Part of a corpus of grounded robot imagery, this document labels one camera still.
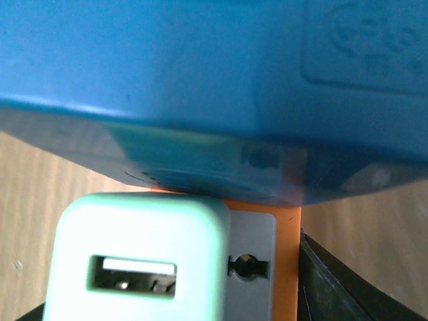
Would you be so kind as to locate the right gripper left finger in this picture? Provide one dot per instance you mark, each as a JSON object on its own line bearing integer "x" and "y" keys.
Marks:
{"x": 35, "y": 314}

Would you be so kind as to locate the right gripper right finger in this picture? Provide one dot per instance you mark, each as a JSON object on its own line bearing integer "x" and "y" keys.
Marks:
{"x": 329, "y": 290}

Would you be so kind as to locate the orange power strip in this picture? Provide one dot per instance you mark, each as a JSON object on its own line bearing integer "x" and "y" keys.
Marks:
{"x": 284, "y": 261}

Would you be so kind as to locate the green cube adapter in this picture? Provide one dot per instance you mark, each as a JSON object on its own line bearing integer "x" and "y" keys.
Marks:
{"x": 139, "y": 256}

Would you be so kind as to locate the blue cube adapter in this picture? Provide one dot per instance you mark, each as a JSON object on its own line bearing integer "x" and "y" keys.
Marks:
{"x": 270, "y": 102}

